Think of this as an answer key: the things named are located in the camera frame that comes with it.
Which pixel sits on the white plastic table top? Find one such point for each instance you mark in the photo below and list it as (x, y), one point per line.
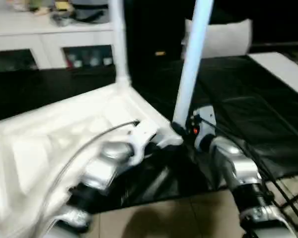
(52, 129)

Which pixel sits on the white glass-door cabinet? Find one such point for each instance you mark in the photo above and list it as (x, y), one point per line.
(27, 37)

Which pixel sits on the white plastic table leg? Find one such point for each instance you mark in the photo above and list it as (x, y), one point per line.
(191, 62)
(119, 42)

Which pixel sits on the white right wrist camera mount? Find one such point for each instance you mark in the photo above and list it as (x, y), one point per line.
(206, 119)

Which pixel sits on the grey cushion with metal fittings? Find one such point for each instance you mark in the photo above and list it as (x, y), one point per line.
(226, 37)

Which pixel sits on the white flat board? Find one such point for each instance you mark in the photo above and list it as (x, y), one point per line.
(283, 69)

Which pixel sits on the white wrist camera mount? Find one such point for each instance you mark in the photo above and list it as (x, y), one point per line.
(206, 119)
(144, 136)

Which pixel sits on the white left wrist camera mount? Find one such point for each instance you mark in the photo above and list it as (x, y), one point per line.
(144, 136)

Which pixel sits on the black table mat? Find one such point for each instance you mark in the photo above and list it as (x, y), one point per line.
(250, 99)

